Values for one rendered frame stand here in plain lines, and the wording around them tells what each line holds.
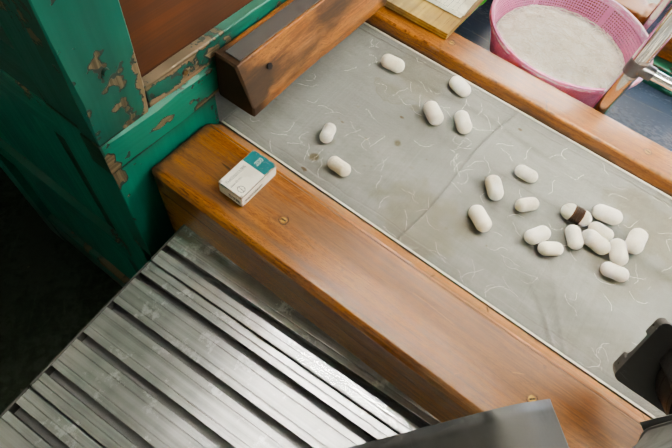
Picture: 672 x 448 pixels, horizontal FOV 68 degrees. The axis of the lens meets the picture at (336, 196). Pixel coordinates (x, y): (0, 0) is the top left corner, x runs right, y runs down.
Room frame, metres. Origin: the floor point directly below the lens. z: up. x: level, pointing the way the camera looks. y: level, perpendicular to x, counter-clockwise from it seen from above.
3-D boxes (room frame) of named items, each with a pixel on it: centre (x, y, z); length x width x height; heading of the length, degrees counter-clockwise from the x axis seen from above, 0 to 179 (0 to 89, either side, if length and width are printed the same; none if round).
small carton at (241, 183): (0.31, 0.10, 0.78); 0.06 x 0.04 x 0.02; 154
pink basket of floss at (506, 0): (0.71, -0.31, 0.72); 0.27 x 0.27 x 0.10
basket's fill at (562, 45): (0.71, -0.31, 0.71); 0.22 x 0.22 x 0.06
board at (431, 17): (0.81, -0.12, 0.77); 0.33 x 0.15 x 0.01; 154
